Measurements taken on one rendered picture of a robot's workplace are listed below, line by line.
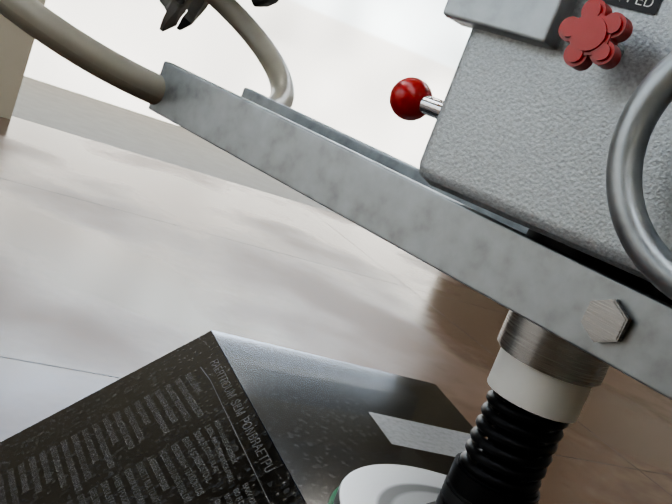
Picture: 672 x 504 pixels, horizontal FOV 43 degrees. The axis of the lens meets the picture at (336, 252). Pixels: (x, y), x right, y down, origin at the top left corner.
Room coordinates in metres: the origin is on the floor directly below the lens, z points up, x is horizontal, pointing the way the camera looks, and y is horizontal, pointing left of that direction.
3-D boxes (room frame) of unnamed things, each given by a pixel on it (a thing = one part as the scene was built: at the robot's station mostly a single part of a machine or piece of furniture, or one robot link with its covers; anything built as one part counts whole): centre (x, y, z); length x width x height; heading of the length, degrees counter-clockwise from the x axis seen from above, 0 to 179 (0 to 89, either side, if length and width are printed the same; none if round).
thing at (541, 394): (0.61, -0.17, 1.02); 0.07 x 0.07 x 0.04
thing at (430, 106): (0.63, -0.03, 1.18); 0.08 x 0.03 x 0.03; 52
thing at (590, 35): (0.50, -0.10, 1.24); 0.04 x 0.04 x 0.04; 52
